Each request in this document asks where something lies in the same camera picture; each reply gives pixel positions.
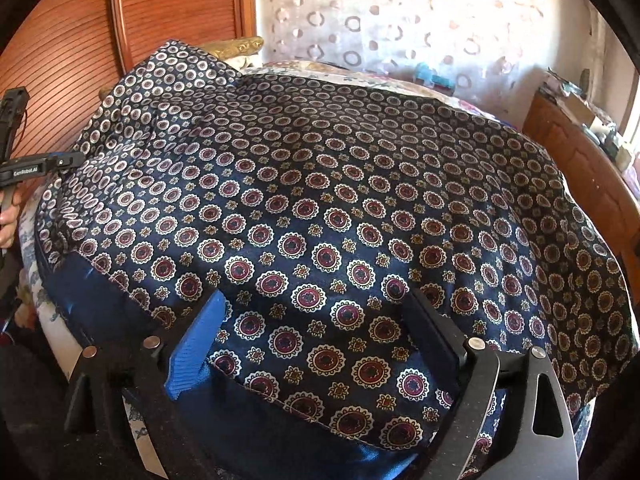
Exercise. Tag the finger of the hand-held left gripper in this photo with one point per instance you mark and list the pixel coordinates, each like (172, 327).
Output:
(67, 161)

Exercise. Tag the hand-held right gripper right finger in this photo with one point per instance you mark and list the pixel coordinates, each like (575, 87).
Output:
(440, 330)

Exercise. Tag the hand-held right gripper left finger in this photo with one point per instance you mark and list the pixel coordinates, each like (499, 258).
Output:
(195, 355)

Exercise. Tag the navy medallion-print shirt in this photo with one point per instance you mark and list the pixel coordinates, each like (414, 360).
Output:
(325, 200)

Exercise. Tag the person's left hand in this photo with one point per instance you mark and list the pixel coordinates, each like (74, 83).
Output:
(9, 225)

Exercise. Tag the wooden headboard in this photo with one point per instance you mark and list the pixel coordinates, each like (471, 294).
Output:
(100, 35)

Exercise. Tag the golden pillow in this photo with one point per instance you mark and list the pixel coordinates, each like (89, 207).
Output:
(237, 46)

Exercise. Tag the wooden cabinet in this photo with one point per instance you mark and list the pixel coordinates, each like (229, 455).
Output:
(580, 160)

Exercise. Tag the open cardboard box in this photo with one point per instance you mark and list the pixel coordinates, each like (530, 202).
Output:
(580, 107)

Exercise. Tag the pink floral bed sheet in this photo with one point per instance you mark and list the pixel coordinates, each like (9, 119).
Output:
(350, 72)

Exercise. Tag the sheer circle-print curtain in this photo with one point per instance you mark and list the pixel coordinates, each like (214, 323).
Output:
(400, 20)

